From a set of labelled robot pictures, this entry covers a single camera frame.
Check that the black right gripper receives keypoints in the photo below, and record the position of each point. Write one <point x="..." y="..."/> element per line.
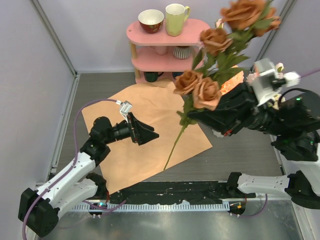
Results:
<point x="234" y="108"/>

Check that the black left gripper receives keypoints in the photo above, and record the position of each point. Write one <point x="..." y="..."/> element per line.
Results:
<point x="143" y="132"/>

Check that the green orange wrapping paper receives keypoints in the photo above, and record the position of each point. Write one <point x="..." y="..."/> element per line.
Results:
<point x="156" y="105"/>

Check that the small orange flower stem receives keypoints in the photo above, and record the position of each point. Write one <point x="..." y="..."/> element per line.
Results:
<point x="220" y="53"/>

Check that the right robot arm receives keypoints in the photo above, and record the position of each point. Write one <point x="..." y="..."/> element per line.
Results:
<point x="295" y="125"/>

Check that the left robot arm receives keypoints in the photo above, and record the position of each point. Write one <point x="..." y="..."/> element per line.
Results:
<point x="41" y="209"/>

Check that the white ribbed vase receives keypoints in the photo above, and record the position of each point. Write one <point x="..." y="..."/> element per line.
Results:
<point x="218" y="134"/>

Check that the dark green mug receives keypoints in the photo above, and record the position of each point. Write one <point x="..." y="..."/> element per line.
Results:
<point x="152" y="76"/>

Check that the dark blue cup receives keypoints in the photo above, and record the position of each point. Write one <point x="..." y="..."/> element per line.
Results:
<point x="176" y="74"/>

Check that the pink three-tier shelf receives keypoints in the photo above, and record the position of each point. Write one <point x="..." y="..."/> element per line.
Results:
<point x="144" y="59"/>

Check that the striped grey cup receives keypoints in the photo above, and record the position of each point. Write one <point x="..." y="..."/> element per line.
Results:
<point x="182" y="52"/>

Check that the pink mug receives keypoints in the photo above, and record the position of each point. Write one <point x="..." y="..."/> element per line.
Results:
<point x="160" y="50"/>

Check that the red white bowl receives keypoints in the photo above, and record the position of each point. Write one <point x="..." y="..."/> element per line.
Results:
<point x="151" y="20"/>

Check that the yellow ceramic mug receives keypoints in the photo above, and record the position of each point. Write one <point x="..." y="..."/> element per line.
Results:
<point x="175" y="17"/>

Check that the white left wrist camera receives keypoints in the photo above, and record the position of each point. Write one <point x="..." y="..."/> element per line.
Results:
<point x="124" y="109"/>

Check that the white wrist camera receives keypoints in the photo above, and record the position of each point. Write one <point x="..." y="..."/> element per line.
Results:
<point x="291" y="78"/>
<point x="124" y="109"/>

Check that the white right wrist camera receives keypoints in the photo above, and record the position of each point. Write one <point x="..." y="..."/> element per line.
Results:
<point x="291" y="78"/>

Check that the white slotted cable duct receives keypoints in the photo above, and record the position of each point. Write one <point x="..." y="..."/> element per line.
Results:
<point x="126" y="208"/>

